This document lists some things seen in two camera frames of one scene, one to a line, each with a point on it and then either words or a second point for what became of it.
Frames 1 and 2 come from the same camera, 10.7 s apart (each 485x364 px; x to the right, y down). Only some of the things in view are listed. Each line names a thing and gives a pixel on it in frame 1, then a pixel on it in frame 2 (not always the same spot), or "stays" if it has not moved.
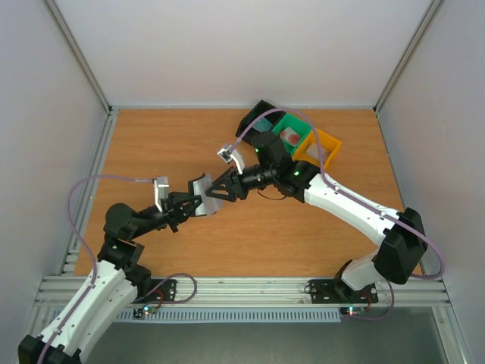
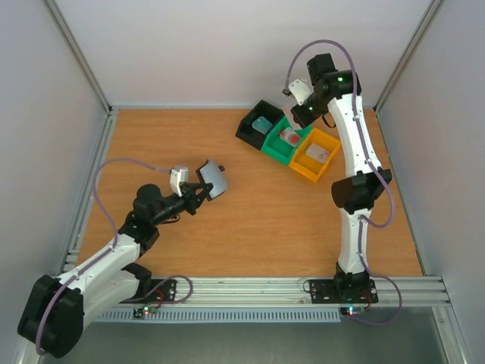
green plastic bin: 296,123 stays
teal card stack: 262,125 stays
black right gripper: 235,183 → 300,114
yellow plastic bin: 327,142 stays
